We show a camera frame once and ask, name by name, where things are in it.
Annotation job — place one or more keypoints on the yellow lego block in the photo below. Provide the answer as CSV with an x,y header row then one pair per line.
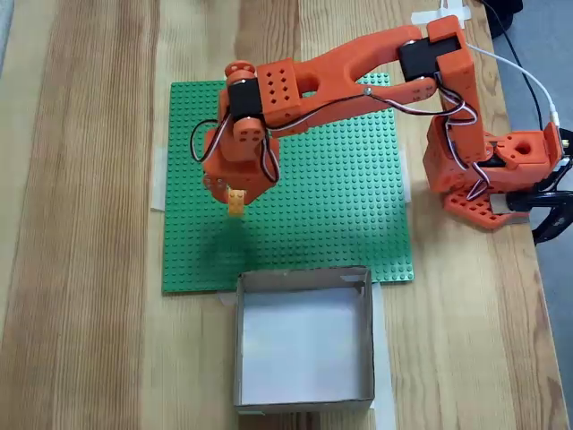
x,y
236,203

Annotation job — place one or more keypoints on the green lego baseplate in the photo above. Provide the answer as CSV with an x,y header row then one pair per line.
x,y
336,201

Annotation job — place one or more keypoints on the cardboard box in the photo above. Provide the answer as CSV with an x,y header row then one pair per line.
x,y
304,349

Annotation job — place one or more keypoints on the translucent masking tape strip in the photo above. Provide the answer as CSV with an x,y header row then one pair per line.
x,y
224,299
406,179
385,358
157,179

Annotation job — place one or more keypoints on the white tape cross patch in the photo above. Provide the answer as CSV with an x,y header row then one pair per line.
x,y
454,6

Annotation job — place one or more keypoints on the black table clamp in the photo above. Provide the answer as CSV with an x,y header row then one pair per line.
x,y
550,197

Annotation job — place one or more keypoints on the person's leg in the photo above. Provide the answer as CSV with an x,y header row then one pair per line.
x,y
508,15

